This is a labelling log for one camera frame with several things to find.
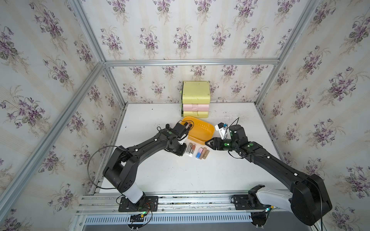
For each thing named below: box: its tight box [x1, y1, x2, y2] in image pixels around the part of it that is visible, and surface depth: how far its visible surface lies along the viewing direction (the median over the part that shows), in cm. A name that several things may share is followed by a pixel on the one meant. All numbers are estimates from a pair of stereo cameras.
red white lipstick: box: [189, 143, 197, 155], surface depth 95 cm
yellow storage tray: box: [181, 116, 216, 145], surface depth 106 cm
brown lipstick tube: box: [202, 149, 210, 160], surface depth 92 cm
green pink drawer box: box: [181, 80, 211, 118], surface depth 103 cm
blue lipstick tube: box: [195, 146, 204, 159], surface depth 92 cm
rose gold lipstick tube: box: [199, 147, 207, 160], surface depth 92 cm
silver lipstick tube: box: [185, 142, 193, 154], surface depth 95 cm
